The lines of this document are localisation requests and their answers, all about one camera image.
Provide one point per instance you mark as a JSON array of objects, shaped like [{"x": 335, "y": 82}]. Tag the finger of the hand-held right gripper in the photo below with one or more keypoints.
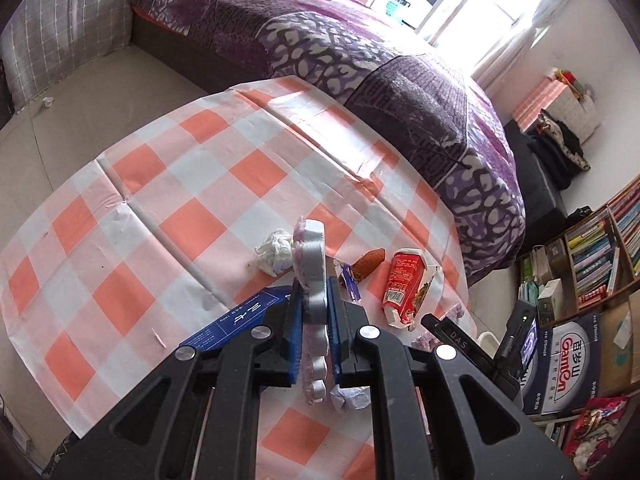
[{"x": 452, "y": 337}]

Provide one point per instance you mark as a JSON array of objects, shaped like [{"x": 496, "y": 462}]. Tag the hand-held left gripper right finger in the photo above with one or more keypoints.
[{"x": 333, "y": 332}]

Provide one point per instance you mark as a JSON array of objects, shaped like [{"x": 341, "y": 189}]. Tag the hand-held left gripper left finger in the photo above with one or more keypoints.
[{"x": 296, "y": 340}]

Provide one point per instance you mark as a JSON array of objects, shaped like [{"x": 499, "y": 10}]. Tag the white plastic bin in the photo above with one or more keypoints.
[{"x": 487, "y": 340}]

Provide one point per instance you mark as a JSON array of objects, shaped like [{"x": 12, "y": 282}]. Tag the small blue wrapper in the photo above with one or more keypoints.
[{"x": 350, "y": 285}]

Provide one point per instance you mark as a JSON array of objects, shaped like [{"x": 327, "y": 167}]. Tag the blue carton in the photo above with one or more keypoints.
[{"x": 235, "y": 322}]

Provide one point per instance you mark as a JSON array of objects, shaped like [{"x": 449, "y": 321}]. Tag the white wrapper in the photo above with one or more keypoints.
[{"x": 350, "y": 399}]

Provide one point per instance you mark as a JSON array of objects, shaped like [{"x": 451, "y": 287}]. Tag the crushed red and white packet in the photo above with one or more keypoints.
[{"x": 402, "y": 280}]

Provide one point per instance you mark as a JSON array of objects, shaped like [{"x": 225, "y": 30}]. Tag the orange-brown snack piece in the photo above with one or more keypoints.
[{"x": 369, "y": 262}]

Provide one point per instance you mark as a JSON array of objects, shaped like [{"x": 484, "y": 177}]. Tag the white tissue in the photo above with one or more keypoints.
[{"x": 275, "y": 255}]

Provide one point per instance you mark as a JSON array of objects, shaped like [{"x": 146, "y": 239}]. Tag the blue and white cardboard box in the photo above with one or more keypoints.
[{"x": 565, "y": 360}]

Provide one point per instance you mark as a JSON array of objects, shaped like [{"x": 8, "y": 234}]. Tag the red patterned bag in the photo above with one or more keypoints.
[{"x": 595, "y": 430}]

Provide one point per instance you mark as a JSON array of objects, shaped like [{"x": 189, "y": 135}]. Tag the rows of books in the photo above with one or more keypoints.
[{"x": 592, "y": 260}]

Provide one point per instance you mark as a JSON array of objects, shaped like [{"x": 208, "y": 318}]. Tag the black cabinet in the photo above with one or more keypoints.
[{"x": 542, "y": 200}]

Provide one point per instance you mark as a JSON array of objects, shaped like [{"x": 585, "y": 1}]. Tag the wooden bookshelf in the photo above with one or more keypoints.
[{"x": 612, "y": 215}]

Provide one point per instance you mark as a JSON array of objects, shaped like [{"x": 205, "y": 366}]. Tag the orange and white checked tablecloth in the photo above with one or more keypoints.
[{"x": 175, "y": 185}]

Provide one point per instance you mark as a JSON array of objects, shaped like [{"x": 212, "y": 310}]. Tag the pile of dark clothes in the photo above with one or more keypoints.
[{"x": 555, "y": 155}]

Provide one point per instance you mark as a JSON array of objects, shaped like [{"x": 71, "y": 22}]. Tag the pink checked storage box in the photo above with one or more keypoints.
[{"x": 540, "y": 100}]

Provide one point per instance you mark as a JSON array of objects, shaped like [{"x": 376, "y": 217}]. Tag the bed with purple quilt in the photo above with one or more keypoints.
[{"x": 350, "y": 60}]

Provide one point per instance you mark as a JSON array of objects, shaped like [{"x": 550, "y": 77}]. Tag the white curtain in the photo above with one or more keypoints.
[{"x": 530, "y": 35}]

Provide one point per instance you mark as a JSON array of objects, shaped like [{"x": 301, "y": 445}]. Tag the grey checked cushion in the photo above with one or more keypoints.
[{"x": 65, "y": 25}]

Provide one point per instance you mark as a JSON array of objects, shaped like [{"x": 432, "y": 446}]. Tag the dark bed frame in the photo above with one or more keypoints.
[{"x": 165, "y": 45}]

